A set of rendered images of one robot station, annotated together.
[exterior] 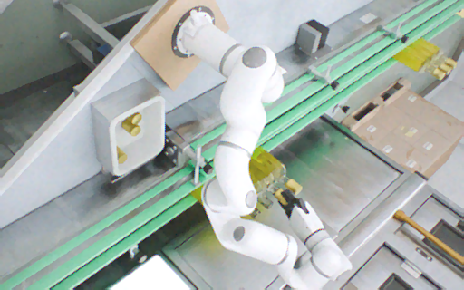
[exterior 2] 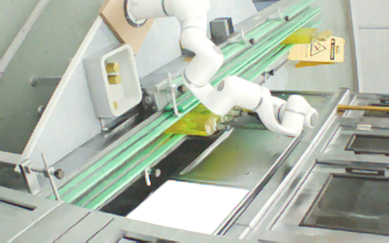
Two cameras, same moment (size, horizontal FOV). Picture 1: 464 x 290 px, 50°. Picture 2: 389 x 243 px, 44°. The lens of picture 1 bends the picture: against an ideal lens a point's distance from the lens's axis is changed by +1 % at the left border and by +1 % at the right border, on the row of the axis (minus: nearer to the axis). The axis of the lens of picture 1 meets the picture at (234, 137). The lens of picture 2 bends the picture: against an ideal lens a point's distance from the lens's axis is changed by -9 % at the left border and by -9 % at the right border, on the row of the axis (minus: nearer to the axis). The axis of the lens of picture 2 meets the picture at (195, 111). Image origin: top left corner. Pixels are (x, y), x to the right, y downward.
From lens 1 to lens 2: 1.00 m
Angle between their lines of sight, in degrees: 25
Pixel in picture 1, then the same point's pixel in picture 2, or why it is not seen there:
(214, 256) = (215, 167)
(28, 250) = (69, 169)
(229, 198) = (201, 50)
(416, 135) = not seen: hidden behind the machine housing
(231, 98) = not seen: outside the picture
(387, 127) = not seen: hidden behind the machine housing
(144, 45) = (108, 12)
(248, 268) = (247, 163)
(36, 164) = (57, 108)
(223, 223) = (207, 94)
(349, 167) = not seen: hidden behind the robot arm
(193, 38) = (138, 3)
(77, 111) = (75, 65)
